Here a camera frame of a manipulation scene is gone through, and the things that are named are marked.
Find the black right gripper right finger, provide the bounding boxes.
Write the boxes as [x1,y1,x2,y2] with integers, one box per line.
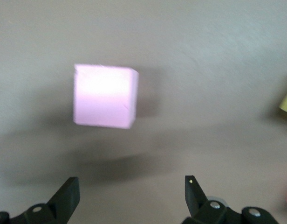
[182,175,229,224]

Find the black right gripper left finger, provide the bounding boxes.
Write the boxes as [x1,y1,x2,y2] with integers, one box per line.
[24,176,81,224]

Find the pink foam cube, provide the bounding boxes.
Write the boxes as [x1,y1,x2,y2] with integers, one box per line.
[73,63,139,130]

